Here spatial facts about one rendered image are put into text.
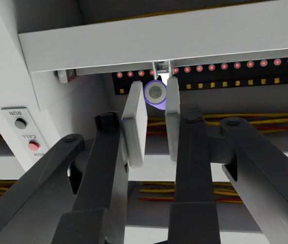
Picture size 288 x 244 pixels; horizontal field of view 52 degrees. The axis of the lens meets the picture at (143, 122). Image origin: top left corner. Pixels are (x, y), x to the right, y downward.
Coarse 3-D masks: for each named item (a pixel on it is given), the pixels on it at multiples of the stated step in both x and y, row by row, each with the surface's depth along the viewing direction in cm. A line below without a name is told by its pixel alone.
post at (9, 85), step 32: (0, 0) 31; (32, 0) 36; (64, 0) 44; (0, 32) 32; (0, 64) 35; (0, 96) 38; (32, 96) 37; (64, 96) 43; (96, 96) 55; (0, 128) 42; (64, 128) 43; (96, 128) 54; (128, 192) 71
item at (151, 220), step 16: (144, 192) 70; (160, 192) 67; (224, 192) 64; (128, 208) 68; (144, 208) 67; (160, 208) 66; (224, 208) 63; (240, 208) 63; (128, 224) 63; (144, 224) 62; (160, 224) 61; (224, 224) 59; (240, 224) 58; (256, 224) 58; (128, 240) 58; (144, 240) 58; (160, 240) 57; (224, 240) 53; (240, 240) 53; (256, 240) 52
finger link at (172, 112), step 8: (168, 80) 20; (176, 80) 20; (168, 88) 18; (176, 88) 18; (168, 96) 17; (176, 96) 17; (168, 104) 16; (176, 104) 16; (168, 112) 15; (176, 112) 14; (168, 120) 15; (176, 120) 15; (168, 128) 15; (176, 128) 15; (168, 136) 15; (176, 136) 15; (168, 144) 15; (176, 144) 15; (176, 152) 15; (176, 160) 15
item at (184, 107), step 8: (184, 104) 18; (192, 104) 17; (184, 112) 16; (192, 112) 16; (200, 112) 16; (208, 128) 14; (216, 128) 14; (208, 136) 13; (216, 136) 13; (208, 144) 14; (216, 144) 13; (224, 144) 13; (216, 152) 14; (224, 152) 13; (232, 152) 13; (216, 160) 14; (224, 160) 14; (232, 160) 13
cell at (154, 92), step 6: (150, 84) 21; (156, 84) 21; (162, 84) 21; (144, 90) 21; (150, 90) 21; (156, 90) 21; (162, 90) 21; (144, 96) 21; (150, 96) 21; (156, 96) 21; (162, 96) 21; (150, 102) 21; (156, 102) 21; (162, 102) 21; (162, 108) 25
